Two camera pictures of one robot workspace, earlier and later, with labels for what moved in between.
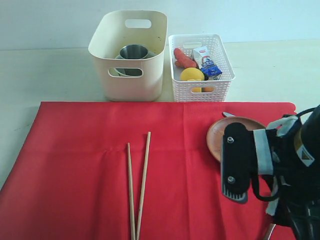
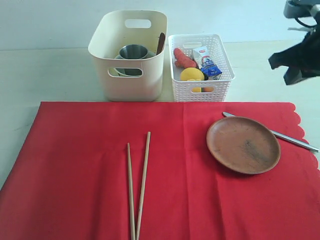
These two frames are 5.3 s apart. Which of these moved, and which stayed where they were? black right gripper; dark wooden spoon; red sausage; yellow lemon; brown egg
Moved: black right gripper; dark wooden spoon
Stayed: brown egg; red sausage; yellow lemon
